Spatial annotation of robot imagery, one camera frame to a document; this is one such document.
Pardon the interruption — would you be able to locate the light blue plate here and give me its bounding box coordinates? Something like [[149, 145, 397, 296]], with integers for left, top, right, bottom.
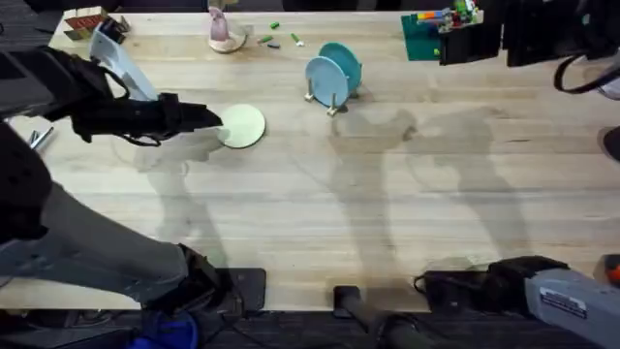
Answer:
[[304, 55, 351, 109]]

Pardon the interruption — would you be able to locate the left wrist upright flat plate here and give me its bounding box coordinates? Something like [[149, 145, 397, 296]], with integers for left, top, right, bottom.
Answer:
[[88, 21, 160, 103]]

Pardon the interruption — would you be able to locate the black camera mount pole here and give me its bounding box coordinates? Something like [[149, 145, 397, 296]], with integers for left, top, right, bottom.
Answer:
[[332, 285, 437, 349]]

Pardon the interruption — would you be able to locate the pale green plate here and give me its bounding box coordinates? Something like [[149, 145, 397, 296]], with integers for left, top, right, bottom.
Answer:
[[216, 103, 267, 150]]

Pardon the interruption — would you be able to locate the green board with toy blocks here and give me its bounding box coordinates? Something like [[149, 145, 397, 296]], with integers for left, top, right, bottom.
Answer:
[[400, 0, 485, 63]]

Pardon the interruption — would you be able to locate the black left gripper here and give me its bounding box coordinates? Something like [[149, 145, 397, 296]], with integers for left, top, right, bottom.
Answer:
[[46, 47, 225, 147]]

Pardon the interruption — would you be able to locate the orange and black tool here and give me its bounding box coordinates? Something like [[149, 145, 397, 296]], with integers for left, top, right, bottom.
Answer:
[[603, 253, 620, 288]]

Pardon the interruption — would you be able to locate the cardboard box with red print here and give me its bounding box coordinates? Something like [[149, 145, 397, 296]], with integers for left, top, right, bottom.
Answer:
[[62, 6, 131, 42]]

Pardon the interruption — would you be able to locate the teal plate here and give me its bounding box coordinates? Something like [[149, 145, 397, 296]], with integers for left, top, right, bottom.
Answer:
[[318, 41, 363, 93]]

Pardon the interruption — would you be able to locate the metal tool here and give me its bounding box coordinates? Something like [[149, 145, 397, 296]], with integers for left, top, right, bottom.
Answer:
[[27, 126, 55, 152]]

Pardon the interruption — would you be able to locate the small wooden peg rack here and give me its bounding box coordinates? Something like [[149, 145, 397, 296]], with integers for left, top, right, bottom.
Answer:
[[303, 77, 362, 118]]

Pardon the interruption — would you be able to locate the black cable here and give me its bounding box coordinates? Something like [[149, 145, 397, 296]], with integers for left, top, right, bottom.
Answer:
[[553, 53, 620, 96]]

